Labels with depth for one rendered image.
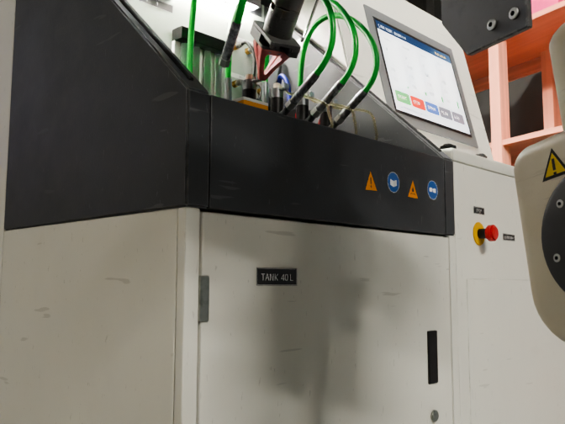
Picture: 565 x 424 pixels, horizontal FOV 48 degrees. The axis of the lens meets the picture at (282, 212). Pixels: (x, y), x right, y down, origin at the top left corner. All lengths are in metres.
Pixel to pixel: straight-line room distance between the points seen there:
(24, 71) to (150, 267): 0.58
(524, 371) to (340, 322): 0.70
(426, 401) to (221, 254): 0.57
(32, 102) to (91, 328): 0.47
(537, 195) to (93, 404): 0.73
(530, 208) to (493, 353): 1.00
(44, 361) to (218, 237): 0.43
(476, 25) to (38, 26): 0.93
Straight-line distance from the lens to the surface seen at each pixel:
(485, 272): 1.49
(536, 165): 0.53
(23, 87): 1.34
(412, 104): 1.80
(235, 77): 1.69
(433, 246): 1.30
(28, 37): 1.36
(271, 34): 1.24
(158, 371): 0.89
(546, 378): 1.78
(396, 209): 1.20
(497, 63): 3.45
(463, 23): 0.60
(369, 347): 1.12
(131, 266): 0.94
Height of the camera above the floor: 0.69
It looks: 6 degrees up
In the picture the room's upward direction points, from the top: straight up
